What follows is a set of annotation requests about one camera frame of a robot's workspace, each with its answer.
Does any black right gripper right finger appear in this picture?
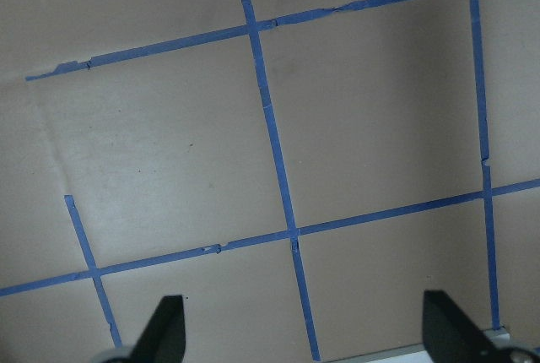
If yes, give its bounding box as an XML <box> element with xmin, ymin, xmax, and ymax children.
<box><xmin>422</xmin><ymin>290</ymin><xmax>506</xmax><ymax>363</ymax></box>

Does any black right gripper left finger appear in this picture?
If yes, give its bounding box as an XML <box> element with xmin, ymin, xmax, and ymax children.
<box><xmin>128</xmin><ymin>295</ymin><xmax>186</xmax><ymax>363</ymax></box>

